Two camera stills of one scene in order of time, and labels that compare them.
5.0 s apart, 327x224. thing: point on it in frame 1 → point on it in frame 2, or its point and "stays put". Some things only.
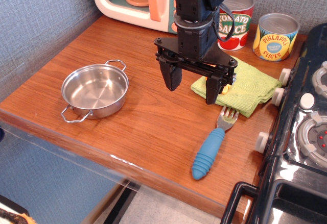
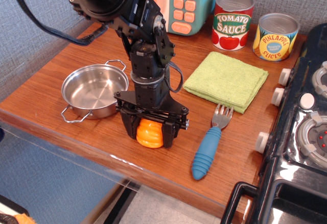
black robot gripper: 197,48 → 153,101
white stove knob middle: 277,96 stays put
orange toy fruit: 225,89 → 149,133
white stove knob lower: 261,142 stays put
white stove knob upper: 284,76 stays put
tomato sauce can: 241,3 stays put
